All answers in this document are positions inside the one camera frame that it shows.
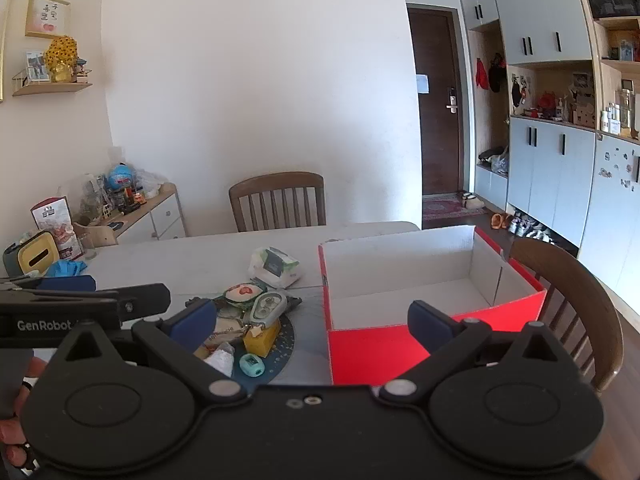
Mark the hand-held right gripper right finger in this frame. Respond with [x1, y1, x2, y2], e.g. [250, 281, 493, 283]
[380, 300, 583, 404]

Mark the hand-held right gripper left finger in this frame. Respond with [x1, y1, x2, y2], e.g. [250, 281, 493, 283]
[47, 299, 248, 404]

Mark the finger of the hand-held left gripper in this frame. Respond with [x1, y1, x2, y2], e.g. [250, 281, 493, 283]
[0, 274, 97, 303]
[0, 284, 172, 350]

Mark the white packet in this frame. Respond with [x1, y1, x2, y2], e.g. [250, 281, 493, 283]
[202, 342, 235, 378]

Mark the round white plush red spot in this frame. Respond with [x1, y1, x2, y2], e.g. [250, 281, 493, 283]
[222, 282, 266, 309]

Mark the red cardboard box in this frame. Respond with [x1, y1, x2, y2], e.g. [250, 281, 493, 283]
[318, 225, 548, 387]

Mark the yellow rectangular toy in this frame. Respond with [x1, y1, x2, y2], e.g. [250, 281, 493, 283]
[243, 320, 282, 358]

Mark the small teal gadget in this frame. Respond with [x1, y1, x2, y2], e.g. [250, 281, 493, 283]
[239, 353, 264, 378]

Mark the light blue correction tape dispenser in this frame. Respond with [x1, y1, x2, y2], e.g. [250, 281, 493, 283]
[248, 290, 289, 325]

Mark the wet wipes pack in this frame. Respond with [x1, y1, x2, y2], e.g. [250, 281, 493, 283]
[248, 246, 304, 288]

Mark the person's left hand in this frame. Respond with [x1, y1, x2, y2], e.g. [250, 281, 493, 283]
[0, 356, 49, 470]

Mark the yellow and green tissue box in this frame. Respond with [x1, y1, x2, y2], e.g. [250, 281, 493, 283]
[2, 231, 58, 281]

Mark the wooden animal figure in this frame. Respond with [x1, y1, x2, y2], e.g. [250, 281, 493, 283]
[72, 221, 120, 247]

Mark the red and white snack bag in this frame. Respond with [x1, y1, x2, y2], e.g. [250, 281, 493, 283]
[31, 196, 83, 261]

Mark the dark blue speckled placemat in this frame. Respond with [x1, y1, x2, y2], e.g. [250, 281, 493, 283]
[190, 302, 297, 387]

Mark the black patterned pouch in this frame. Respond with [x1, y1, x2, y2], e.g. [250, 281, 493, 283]
[186, 295, 303, 313]

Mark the white wooden sideboard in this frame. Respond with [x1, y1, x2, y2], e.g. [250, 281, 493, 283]
[75, 182, 188, 246]

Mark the patterned door rug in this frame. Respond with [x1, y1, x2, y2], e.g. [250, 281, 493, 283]
[422, 197, 476, 221]

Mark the blue globe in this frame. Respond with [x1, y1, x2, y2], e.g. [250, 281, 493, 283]
[107, 162, 136, 191]

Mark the clear plastic bag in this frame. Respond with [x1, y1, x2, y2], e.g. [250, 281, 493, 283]
[132, 167, 168, 200]

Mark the row of shoes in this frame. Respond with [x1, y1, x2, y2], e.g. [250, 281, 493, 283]
[510, 212, 556, 243]

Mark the wooden slat-back chair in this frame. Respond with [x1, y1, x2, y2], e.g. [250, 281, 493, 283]
[510, 237, 625, 393]
[229, 171, 327, 233]

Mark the brown entrance door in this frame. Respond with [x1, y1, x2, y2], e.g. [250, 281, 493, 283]
[407, 4, 467, 197]

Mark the bag in cabinet niche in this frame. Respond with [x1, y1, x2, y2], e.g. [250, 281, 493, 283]
[477, 146, 510, 176]

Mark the standing photo card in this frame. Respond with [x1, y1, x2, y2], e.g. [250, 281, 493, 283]
[25, 51, 50, 82]

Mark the golden flower ornament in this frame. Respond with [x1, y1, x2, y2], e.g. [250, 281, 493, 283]
[44, 35, 79, 83]

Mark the black hanging bag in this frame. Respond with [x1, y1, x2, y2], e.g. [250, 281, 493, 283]
[488, 53, 507, 93]

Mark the framed calligraphy picture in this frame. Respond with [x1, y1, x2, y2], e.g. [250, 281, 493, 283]
[26, 0, 71, 39]

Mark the grey wooden wall cabinet unit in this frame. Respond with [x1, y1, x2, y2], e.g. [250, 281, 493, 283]
[460, 0, 640, 311]

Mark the wooden wall shelf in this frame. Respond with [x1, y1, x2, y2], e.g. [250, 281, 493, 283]
[12, 65, 93, 97]

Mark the gold picture frame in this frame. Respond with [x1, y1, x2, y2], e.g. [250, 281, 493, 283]
[0, 0, 13, 103]

